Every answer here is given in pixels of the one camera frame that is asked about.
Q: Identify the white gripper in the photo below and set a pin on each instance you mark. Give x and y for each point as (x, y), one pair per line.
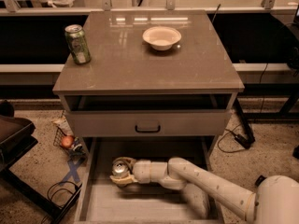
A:
(142, 171)

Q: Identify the silver 7up can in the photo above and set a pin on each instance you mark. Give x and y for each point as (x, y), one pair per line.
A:
(120, 173)

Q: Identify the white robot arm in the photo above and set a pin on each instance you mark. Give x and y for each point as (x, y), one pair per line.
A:
(276, 200)

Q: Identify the open middle drawer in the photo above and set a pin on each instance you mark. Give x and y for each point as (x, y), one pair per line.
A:
(102, 202)

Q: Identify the grey top drawer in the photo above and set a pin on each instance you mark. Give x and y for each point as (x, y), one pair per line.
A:
(122, 123)

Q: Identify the grey drawer cabinet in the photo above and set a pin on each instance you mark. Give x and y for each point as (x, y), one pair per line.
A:
(127, 74)

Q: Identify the green soda can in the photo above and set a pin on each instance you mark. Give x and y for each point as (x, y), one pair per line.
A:
(76, 41)

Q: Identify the blue tape cross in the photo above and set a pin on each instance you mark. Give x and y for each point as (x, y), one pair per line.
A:
(73, 171)

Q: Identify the red apple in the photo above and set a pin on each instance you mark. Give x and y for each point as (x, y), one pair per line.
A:
(67, 141)

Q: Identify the black office chair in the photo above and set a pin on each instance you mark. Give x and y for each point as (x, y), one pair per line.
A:
(15, 141)

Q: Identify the black chair leg caster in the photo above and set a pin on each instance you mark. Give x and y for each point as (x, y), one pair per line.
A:
(259, 180)

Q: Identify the white bowl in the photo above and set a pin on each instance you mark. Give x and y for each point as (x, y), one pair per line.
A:
(161, 38)

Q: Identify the black drawer handle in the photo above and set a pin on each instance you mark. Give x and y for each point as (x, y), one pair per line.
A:
(147, 130)

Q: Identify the black wire basket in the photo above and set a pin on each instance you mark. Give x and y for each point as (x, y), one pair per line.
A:
(74, 151)

